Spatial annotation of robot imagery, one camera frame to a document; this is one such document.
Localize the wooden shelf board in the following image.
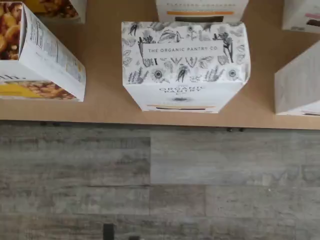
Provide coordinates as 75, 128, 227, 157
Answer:
0, 0, 320, 131

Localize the yellow white granola box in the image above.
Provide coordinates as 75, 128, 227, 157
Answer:
0, 1, 87, 103
29, 0, 87, 25

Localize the white box pink strip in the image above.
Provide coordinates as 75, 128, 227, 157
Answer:
281, 0, 320, 32
274, 38, 320, 116

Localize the white box yellow strip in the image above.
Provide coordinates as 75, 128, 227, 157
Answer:
155, 0, 250, 24
121, 21, 251, 113

